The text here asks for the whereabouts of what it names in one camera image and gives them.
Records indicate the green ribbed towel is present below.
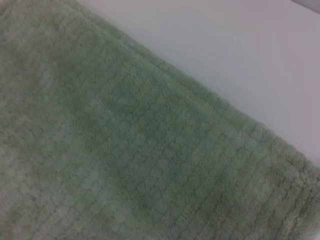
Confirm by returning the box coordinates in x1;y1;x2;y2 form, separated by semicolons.
0;0;320;240

